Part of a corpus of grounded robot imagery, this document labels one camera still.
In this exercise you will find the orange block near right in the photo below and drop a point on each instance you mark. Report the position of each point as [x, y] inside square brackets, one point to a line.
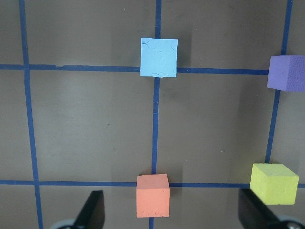
[152, 196]

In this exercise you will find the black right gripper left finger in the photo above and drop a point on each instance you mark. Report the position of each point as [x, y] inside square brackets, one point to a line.
[92, 215]

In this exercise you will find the purple block right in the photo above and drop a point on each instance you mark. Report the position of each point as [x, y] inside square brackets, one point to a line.
[287, 73]

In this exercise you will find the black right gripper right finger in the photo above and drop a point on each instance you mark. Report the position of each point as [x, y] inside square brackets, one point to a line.
[254, 214]

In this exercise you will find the light blue block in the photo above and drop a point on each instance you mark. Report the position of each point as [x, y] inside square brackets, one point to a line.
[158, 58]

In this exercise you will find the yellow block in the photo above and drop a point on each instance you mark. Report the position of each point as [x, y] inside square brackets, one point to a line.
[274, 184]

